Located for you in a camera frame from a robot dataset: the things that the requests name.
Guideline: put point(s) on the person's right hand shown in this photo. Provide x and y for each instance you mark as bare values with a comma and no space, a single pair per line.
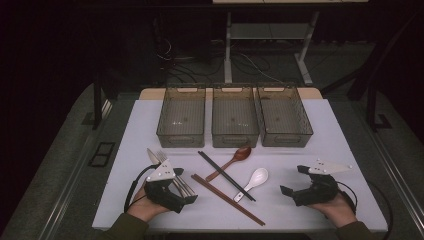
336,211

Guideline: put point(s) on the white standing desk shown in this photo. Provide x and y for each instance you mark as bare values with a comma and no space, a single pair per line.
227,50

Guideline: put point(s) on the white table mat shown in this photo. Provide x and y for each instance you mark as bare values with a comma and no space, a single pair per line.
333,143

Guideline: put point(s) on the metal fork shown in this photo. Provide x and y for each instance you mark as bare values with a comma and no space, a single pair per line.
161,156

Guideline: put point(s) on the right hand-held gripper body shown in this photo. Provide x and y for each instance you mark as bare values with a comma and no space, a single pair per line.
318,191

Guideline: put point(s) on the brown wooden spoon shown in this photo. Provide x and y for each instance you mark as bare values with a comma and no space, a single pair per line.
241,153

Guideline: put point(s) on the clear grey plastic bin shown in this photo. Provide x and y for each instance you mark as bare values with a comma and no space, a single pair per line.
283,116
181,116
235,116

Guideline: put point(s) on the person's left hand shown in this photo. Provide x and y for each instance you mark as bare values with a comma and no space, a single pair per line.
143,208

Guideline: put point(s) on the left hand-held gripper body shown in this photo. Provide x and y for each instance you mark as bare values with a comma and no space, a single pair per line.
163,195

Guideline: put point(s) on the metal floor rail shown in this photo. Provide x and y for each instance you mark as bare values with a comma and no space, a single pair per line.
65,200
405,186

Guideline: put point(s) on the white ceramic spoon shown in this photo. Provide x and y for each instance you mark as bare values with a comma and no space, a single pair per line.
258,176

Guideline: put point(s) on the black metal stand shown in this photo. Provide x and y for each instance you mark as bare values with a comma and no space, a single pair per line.
371,106
97,106

